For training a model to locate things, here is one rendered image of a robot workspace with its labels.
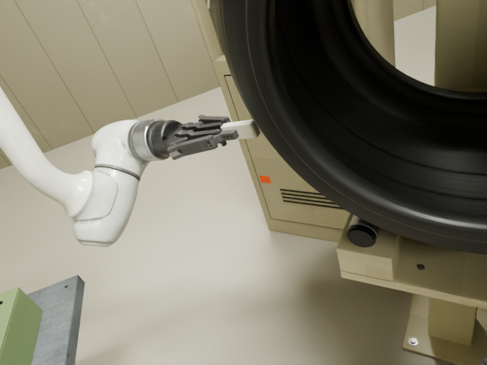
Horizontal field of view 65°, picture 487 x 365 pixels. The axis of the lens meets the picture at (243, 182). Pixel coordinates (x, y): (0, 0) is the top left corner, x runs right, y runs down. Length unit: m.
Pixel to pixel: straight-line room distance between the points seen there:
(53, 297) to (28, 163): 0.50
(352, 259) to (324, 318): 0.95
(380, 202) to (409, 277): 0.21
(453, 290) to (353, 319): 0.94
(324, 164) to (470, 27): 0.42
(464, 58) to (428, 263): 0.38
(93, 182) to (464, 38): 0.74
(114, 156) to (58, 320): 0.47
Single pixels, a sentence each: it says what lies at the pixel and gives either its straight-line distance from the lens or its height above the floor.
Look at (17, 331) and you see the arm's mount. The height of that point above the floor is 0.72.
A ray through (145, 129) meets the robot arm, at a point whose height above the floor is 1.03.
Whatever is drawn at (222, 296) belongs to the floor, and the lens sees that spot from 1.77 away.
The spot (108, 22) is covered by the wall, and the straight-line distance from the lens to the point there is 3.40.
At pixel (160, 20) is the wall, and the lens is 3.39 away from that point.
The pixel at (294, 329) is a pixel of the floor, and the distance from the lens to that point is 1.60.
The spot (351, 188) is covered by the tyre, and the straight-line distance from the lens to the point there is 0.51.
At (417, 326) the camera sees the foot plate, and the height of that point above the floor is 0.01.
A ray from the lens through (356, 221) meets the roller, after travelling 0.62.
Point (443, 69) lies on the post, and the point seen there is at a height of 0.99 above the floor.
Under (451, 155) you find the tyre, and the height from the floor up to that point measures 0.91.
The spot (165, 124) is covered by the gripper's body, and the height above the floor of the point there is 1.04.
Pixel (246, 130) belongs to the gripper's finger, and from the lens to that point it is 0.69.
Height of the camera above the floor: 1.37
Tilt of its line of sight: 37 degrees down
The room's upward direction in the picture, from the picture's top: 20 degrees counter-clockwise
